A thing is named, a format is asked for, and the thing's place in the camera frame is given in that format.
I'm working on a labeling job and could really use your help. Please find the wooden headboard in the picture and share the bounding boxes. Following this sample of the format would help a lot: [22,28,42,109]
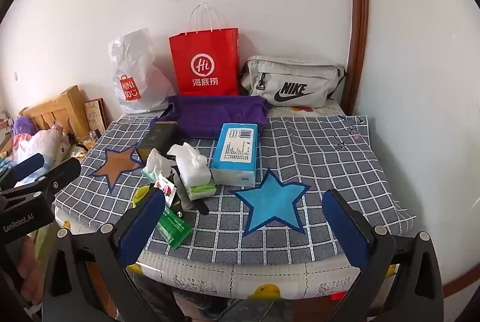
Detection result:
[19,84,92,143]

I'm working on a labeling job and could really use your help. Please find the purple fabric bin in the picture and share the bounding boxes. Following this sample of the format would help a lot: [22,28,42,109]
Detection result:
[149,94,271,140]

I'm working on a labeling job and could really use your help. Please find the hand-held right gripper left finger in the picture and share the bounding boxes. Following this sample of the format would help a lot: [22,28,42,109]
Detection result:
[42,187,177,322]

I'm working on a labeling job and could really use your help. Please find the white tissue pack green label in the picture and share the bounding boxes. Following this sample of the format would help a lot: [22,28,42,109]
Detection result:
[167,142,209,170]

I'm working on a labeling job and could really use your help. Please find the small green tissue pack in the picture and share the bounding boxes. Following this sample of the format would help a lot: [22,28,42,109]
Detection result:
[142,148,177,183]

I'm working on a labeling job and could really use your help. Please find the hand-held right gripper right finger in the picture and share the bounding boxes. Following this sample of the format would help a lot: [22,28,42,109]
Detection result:
[322,189,451,322]

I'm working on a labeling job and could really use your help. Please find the dark tea tin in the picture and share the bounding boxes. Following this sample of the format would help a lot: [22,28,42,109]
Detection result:
[136,120,180,162]

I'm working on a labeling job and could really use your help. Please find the green packet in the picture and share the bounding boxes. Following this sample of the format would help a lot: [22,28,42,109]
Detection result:
[155,204,194,250]

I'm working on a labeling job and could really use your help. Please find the white plastic shopping bag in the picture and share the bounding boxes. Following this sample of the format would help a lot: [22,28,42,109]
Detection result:
[109,28,177,115]

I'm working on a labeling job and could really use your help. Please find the black strap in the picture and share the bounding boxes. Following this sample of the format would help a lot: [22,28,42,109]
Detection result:
[170,172,211,216]

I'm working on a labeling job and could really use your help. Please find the purple plush toy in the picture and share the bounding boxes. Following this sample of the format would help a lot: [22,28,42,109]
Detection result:
[11,115,38,137]

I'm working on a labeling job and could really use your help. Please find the red paper bag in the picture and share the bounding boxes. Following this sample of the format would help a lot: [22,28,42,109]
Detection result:
[169,3,241,97]

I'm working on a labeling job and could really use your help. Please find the grey waist bag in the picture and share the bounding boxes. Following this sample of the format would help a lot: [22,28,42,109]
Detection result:
[239,55,347,109]

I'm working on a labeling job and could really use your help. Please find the person's left hand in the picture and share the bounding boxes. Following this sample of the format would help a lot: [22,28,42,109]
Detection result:
[19,236,45,308]

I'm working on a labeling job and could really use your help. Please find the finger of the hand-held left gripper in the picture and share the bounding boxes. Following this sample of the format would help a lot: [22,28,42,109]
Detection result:
[0,153,46,191]
[0,158,82,204]

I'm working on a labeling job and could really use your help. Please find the brown wooden door frame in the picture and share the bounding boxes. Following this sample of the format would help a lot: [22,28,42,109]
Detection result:
[345,0,372,116]

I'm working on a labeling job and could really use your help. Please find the white red snack packet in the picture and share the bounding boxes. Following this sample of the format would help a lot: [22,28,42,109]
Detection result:
[155,174,178,208]

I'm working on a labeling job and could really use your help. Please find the grey checked star blanket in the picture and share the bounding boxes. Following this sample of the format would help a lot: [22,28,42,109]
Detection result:
[52,108,417,266]

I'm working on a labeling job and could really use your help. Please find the small yellow pouch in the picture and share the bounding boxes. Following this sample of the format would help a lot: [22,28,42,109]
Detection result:
[131,185,151,209]

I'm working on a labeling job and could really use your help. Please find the white plush toy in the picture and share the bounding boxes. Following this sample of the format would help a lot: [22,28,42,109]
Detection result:
[52,140,74,163]

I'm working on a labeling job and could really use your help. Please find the blue tissue pack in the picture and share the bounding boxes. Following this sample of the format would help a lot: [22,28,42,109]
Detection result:
[209,123,260,188]

